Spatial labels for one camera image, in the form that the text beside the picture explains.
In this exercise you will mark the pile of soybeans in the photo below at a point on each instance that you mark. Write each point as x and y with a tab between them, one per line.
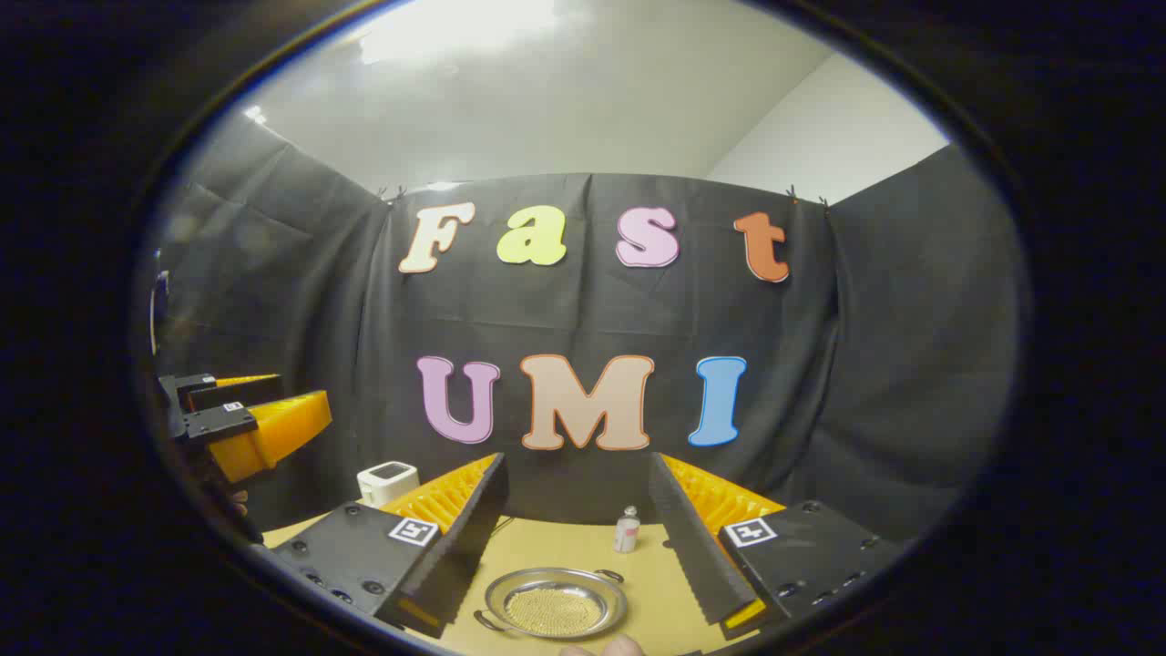
551	610

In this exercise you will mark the stainless steel pot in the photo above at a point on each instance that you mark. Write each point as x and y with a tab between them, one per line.
510	588

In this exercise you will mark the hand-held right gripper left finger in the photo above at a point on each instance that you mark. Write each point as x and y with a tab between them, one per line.
465	538

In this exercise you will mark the white toaster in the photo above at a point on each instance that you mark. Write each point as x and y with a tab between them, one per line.
387	483

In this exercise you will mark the small clear bottle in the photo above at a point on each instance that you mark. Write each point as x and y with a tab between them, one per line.
627	533

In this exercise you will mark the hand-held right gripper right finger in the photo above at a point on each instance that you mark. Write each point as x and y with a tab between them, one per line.
692	547

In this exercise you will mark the black backdrop cloth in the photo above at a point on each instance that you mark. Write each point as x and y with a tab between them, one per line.
583	310

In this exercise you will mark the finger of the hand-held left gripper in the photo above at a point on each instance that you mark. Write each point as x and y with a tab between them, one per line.
228	392
223	424

